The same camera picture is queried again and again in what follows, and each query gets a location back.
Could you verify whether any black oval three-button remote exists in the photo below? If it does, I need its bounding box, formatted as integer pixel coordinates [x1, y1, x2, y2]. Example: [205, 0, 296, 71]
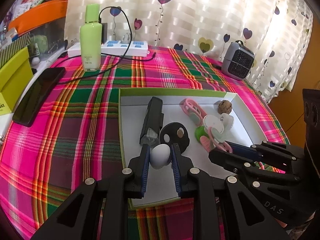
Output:
[159, 122, 190, 153]

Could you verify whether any white blue power strip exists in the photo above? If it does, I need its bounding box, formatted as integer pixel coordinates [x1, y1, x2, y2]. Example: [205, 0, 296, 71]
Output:
[67, 40, 150, 58]

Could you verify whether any green white shallow box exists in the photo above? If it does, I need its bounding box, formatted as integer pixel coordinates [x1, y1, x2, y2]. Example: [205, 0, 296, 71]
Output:
[118, 87, 268, 211]

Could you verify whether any small brown walnut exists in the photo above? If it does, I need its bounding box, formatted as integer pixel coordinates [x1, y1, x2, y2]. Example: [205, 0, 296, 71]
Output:
[217, 100, 233, 114]

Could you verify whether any pink clip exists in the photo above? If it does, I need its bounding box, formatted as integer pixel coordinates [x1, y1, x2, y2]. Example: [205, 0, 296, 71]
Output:
[195, 126, 233, 153]
[180, 98, 207, 127]

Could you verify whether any black bar with clear end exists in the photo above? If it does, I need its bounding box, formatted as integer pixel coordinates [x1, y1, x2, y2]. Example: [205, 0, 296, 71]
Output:
[139, 96, 164, 146]

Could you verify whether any yellow-green shoe box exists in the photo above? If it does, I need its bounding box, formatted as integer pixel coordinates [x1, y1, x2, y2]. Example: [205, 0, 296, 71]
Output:
[0, 47, 33, 115]

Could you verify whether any black smartphone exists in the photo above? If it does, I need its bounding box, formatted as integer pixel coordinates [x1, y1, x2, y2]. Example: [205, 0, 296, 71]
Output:
[12, 67, 66, 127]

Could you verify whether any grey mini space heater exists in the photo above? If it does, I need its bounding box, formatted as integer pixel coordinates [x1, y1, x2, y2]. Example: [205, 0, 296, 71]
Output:
[221, 40, 255, 81]

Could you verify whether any plaid pink green tablecloth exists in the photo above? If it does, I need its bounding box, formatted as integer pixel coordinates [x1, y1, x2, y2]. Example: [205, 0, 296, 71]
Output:
[1, 47, 289, 239]

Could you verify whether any black charger adapter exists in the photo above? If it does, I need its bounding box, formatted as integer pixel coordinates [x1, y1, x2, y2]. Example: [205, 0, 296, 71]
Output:
[101, 23, 108, 44]

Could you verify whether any orange storage bin lid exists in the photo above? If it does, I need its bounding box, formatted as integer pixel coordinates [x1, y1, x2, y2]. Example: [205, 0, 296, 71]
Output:
[8, 0, 68, 35]

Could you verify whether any black charging cable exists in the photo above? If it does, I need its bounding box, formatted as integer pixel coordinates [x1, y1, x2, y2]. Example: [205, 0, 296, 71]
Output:
[55, 6, 157, 85]

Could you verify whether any wooden cabinet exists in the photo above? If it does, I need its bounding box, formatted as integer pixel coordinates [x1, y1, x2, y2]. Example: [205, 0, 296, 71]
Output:
[269, 19, 320, 147]

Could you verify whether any heart-pattern curtain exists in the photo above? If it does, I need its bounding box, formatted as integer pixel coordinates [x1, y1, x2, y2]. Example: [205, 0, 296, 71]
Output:
[65, 0, 313, 102]

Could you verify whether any green lotion bottle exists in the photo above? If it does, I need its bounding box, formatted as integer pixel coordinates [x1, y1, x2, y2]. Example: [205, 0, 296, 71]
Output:
[80, 3, 102, 71]

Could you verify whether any white disc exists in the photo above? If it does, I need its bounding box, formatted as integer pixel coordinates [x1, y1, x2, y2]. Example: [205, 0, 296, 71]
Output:
[195, 115, 225, 143]

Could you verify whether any striped patterned box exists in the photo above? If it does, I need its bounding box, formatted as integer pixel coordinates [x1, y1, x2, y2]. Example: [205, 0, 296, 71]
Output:
[0, 33, 31, 68]

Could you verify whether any small grey round knob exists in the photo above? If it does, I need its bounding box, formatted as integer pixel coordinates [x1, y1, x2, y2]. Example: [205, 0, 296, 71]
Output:
[150, 144, 171, 170]

